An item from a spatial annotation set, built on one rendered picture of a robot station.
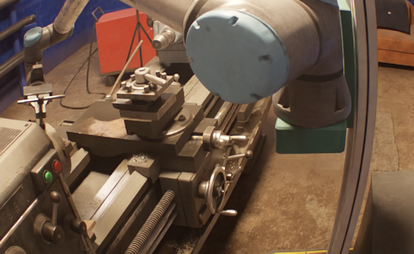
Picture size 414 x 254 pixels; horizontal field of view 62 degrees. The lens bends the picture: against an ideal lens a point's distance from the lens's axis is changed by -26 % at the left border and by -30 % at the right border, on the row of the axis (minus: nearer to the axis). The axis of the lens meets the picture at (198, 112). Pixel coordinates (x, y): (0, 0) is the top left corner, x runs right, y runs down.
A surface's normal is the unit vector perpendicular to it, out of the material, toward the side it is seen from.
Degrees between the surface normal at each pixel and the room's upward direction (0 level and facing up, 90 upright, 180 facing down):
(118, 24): 90
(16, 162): 45
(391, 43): 90
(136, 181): 36
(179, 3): 63
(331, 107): 70
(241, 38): 92
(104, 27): 90
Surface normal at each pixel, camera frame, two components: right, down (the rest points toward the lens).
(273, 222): -0.11, -0.89
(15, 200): 0.94, 0.05
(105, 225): 0.46, -0.69
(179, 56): -0.33, 0.45
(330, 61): 0.29, 0.40
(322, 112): -0.08, 0.12
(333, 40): 0.71, 0.38
